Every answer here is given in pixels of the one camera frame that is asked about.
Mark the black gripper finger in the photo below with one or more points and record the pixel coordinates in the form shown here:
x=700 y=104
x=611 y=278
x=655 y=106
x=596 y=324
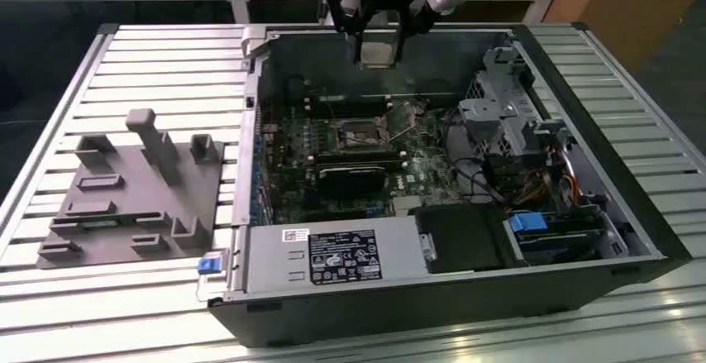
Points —
x=355 y=49
x=401 y=49

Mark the silver square CPU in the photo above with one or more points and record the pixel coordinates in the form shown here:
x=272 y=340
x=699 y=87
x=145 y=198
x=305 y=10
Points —
x=377 y=55

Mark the RAM slot with white clips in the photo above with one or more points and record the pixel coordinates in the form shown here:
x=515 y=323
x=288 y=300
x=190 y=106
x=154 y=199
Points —
x=364 y=108

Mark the CPU socket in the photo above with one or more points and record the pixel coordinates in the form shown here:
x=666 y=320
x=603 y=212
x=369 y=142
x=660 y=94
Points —
x=357 y=133

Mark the long black expansion slot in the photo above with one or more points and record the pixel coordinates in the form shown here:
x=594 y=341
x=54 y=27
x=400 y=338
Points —
x=357 y=159

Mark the silver metal drive cage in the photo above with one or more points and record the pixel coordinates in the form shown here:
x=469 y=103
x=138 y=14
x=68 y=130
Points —
x=496 y=111

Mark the green motherboard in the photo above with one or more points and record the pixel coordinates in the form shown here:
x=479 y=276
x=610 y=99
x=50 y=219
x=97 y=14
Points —
x=424 y=173

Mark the black graphics card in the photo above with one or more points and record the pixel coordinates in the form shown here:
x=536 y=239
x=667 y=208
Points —
x=352 y=183

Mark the small silver heatsink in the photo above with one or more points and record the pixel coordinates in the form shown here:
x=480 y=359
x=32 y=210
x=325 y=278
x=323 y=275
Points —
x=405 y=206

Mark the brown wooden cabinet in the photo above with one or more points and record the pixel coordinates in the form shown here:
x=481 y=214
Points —
x=634 y=7

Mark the black plastic shroud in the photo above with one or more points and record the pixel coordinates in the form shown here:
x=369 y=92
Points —
x=463 y=239

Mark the blue disk carrier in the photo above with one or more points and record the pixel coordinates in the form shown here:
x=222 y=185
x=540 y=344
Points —
x=525 y=223

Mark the grey power supply unit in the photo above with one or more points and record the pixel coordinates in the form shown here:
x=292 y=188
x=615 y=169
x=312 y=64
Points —
x=269 y=255

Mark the black disk drive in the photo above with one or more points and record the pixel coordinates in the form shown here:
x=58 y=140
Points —
x=561 y=243

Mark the grey plastic parts rack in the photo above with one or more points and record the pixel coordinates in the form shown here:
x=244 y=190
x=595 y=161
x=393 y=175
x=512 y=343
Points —
x=137 y=214

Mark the blue case latch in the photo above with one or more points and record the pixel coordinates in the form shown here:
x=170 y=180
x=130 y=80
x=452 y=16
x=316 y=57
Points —
x=208 y=266

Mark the black open PC case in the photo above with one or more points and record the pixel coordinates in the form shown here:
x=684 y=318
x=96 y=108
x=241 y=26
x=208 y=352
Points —
x=385 y=317

